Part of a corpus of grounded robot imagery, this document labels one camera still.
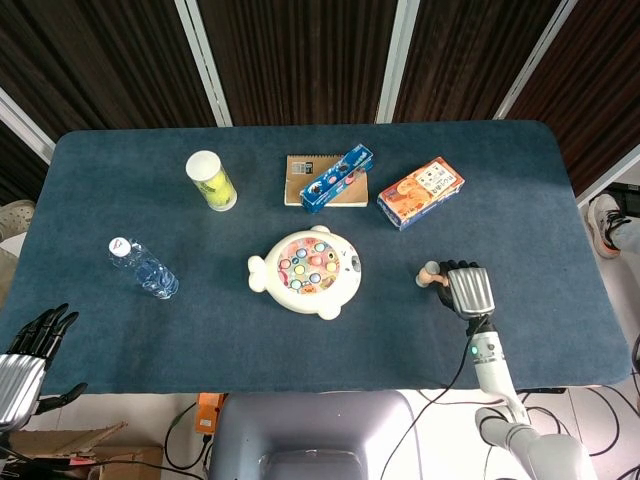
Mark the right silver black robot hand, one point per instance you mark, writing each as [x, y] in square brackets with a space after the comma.
[470, 292]

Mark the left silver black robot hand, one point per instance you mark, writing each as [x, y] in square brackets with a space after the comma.
[17, 382]

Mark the small wooden toy mallet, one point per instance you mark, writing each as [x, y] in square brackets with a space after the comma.
[427, 274]

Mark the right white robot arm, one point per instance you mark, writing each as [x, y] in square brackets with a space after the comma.
[492, 365]

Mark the orange blue biscuit box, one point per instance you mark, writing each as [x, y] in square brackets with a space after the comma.
[420, 192]

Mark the brown cardboard box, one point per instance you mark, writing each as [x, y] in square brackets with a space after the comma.
[125, 457]

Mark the blue felt tablecloth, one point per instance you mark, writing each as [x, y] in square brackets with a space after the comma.
[150, 340]

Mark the white orange sneaker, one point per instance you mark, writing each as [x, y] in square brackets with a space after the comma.
[602, 225]

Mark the fish-shaped toy game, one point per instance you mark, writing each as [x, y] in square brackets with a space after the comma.
[305, 272]

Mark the beige shoe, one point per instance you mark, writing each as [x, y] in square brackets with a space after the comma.
[15, 215]

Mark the person leg in jeans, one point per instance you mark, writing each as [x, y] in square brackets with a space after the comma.
[630, 235]

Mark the clear plastic water bottle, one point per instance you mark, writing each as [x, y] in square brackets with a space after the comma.
[147, 272]

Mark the blue Oreo cookie box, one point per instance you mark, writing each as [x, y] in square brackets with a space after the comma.
[335, 180]

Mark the orange power strip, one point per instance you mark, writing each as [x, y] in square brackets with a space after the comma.
[206, 417]

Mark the brown kraft spiral notebook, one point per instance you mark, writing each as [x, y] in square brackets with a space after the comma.
[297, 187]

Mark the grey robot torso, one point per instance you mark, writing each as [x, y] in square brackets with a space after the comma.
[300, 430]

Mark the yellow tennis ball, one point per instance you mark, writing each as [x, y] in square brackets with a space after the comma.
[222, 197]
[214, 182]

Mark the clear tennis ball tube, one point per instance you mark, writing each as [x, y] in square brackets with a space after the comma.
[207, 172]

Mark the white partition post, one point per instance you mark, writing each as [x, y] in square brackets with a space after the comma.
[397, 60]
[25, 127]
[205, 60]
[537, 55]
[610, 175]

